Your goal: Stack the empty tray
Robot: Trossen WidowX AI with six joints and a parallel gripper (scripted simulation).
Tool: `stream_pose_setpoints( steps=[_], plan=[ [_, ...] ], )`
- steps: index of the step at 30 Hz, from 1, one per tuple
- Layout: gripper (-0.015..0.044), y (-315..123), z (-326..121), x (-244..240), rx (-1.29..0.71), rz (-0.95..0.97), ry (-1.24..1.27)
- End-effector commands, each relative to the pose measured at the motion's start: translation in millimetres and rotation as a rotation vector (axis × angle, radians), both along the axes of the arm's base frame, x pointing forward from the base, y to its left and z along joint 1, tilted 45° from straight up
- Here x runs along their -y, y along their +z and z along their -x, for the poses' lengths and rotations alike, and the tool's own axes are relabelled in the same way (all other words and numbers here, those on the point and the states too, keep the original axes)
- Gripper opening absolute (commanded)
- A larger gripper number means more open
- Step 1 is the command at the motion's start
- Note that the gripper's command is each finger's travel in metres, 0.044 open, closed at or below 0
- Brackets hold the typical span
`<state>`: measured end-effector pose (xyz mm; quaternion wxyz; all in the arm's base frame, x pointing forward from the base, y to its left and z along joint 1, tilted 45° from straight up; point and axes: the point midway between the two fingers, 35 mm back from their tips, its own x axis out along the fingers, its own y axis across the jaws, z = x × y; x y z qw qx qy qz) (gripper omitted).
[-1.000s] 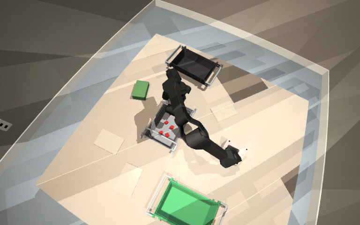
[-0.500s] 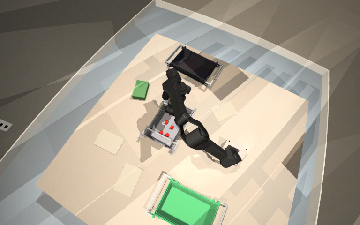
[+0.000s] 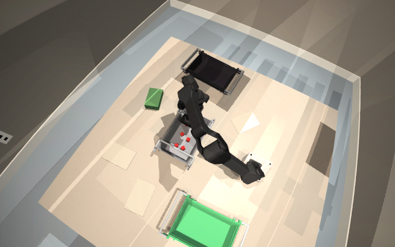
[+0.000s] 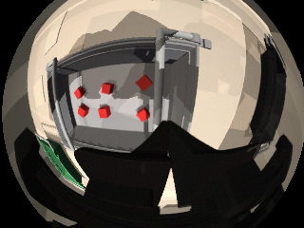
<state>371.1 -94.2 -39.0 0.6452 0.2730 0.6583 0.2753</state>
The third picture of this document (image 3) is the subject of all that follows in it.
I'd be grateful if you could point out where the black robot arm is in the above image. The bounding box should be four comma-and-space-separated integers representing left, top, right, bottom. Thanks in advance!
177, 75, 265, 185

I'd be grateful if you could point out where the green rectangular block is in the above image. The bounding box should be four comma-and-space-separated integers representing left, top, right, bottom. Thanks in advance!
145, 87, 164, 110

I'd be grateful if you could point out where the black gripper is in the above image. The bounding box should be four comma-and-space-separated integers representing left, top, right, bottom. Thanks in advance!
181, 93, 209, 127

